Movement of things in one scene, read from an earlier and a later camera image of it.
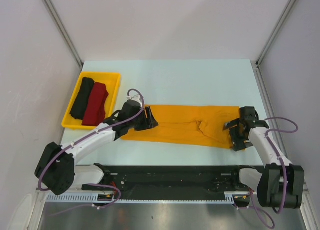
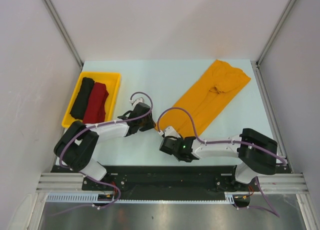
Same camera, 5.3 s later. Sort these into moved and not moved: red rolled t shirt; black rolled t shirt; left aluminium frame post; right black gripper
Moved: right black gripper
Not moved: red rolled t shirt; left aluminium frame post; black rolled t shirt
